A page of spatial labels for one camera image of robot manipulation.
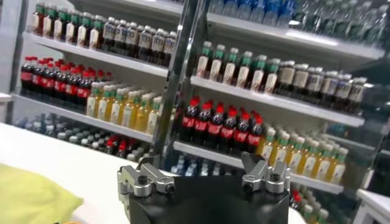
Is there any white metal-framed side table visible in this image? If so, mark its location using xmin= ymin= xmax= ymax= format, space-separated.
xmin=353 ymin=188 xmax=390 ymax=224

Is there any black shelf upright post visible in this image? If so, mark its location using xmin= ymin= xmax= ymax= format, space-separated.
xmin=151 ymin=0 xmax=211 ymax=171

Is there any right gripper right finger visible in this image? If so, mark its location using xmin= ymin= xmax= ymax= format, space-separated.
xmin=240 ymin=152 xmax=292 ymax=195

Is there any blue-labelled dark drink bottle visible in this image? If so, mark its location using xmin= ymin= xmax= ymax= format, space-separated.
xmin=151 ymin=29 xmax=165 ymax=65
xmin=306 ymin=66 xmax=324 ymax=103
xmin=333 ymin=73 xmax=353 ymax=110
xmin=163 ymin=32 xmax=177 ymax=67
xmin=102 ymin=18 xmax=116 ymax=52
xmin=124 ymin=23 xmax=140 ymax=58
xmin=347 ymin=77 xmax=368 ymax=114
xmin=318 ymin=70 xmax=338 ymax=107
xmin=113 ymin=20 xmax=128 ymax=55
xmin=136 ymin=27 xmax=153 ymax=61

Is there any white glass-sided shelf unit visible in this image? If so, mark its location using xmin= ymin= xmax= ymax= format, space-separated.
xmin=0 ymin=0 xmax=190 ymax=162
xmin=152 ymin=0 xmax=390 ymax=224

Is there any small red-capped dark bottle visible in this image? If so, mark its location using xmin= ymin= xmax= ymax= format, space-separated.
xmin=105 ymin=136 xmax=118 ymax=155
xmin=117 ymin=138 xmax=129 ymax=158

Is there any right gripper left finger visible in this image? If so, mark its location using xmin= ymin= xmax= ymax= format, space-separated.
xmin=117 ymin=162 xmax=176 ymax=198

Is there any red-capped cola bottle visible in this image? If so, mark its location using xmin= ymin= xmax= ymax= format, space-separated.
xmin=30 ymin=58 xmax=45 ymax=94
xmin=76 ymin=71 xmax=92 ymax=107
xmin=41 ymin=60 xmax=55 ymax=97
xmin=193 ymin=100 xmax=214 ymax=147
xmin=246 ymin=114 xmax=264 ymax=155
xmin=233 ymin=110 xmax=251 ymax=156
xmin=219 ymin=106 xmax=238 ymax=153
xmin=181 ymin=96 xmax=200 ymax=142
xmin=207 ymin=102 xmax=226 ymax=150
xmin=63 ymin=68 xmax=79 ymax=104
xmin=53 ymin=65 xmax=68 ymax=100
xmin=20 ymin=57 xmax=34 ymax=92

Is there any beige-labelled dark drink bottle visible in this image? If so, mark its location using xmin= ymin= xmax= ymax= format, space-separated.
xmin=291 ymin=63 xmax=310 ymax=100
xmin=275 ymin=60 xmax=296 ymax=97

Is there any light green t-shirt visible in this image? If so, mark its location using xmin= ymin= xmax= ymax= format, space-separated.
xmin=0 ymin=163 xmax=85 ymax=224

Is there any green-capped dark tea bottle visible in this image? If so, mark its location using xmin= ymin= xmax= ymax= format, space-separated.
xmin=30 ymin=2 xmax=45 ymax=36
xmin=249 ymin=54 xmax=268 ymax=92
xmin=222 ymin=47 xmax=240 ymax=86
xmin=65 ymin=11 xmax=79 ymax=44
xmin=208 ymin=44 xmax=226 ymax=82
xmin=263 ymin=58 xmax=281 ymax=94
xmin=53 ymin=9 xmax=68 ymax=42
xmin=42 ymin=5 xmax=55 ymax=39
xmin=236 ymin=51 xmax=254 ymax=89
xmin=76 ymin=13 xmax=91 ymax=48
xmin=194 ymin=41 xmax=213 ymax=79
xmin=88 ymin=16 xmax=104 ymax=51

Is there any yellow tea bottle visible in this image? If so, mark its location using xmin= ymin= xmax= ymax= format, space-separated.
xmin=330 ymin=147 xmax=350 ymax=185
xmin=258 ymin=129 xmax=277 ymax=162
xmin=108 ymin=88 xmax=124 ymax=125
xmin=133 ymin=94 xmax=151 ymax=132
xmin=85 ymin=82 xmax=100 ymax=118
xmin=286 ymin=136 xmax=305 ymax=174
xmin=315 ymin=143 xmax=335 ymax=182
xmin=146 ymin=96 xmax=162 ymax=136
xmin=121 ymin=91 xmax=137 ymax=128
xmin=272 ymin=132 xmax=290 ymax=167
xmin=300 ymin=140 xmax=319 ymax=178
xmin=96 ymin=85 xmax=112 ymax=121

